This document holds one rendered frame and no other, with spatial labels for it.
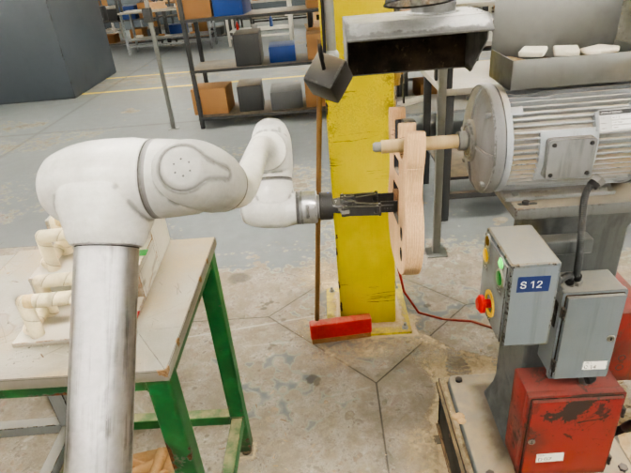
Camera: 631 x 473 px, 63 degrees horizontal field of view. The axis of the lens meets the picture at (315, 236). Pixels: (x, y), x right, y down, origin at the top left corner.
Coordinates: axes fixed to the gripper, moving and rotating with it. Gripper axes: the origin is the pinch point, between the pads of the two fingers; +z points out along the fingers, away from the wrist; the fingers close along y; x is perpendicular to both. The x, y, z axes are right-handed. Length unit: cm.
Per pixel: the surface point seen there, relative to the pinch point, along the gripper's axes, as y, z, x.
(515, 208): 20.1, 25.0, 2.9
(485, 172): 20.2, 17.9, 12.0
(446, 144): 12.6, 10.8, 17.3
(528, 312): 42.3, 20.9, -11.4
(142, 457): -11, -90, -94
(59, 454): -5, -116, -86
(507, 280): 42.6, 16.2, -3.7
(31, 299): 33, -84, -7
